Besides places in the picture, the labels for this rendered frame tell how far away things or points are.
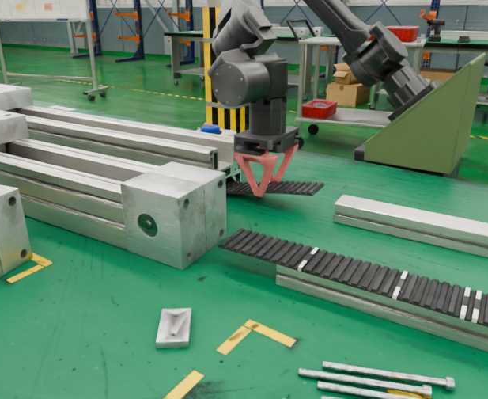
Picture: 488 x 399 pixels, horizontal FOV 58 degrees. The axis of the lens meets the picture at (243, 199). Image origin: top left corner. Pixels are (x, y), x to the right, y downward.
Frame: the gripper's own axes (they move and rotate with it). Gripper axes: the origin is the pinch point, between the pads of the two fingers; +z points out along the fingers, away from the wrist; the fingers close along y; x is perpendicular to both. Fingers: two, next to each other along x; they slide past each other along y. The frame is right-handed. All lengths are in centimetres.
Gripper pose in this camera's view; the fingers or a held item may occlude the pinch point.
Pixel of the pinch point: (266, 186)
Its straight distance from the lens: 72.1
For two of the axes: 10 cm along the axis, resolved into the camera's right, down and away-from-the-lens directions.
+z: 0.0, 9.2, 3.8
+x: 8.6, 1.9, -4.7
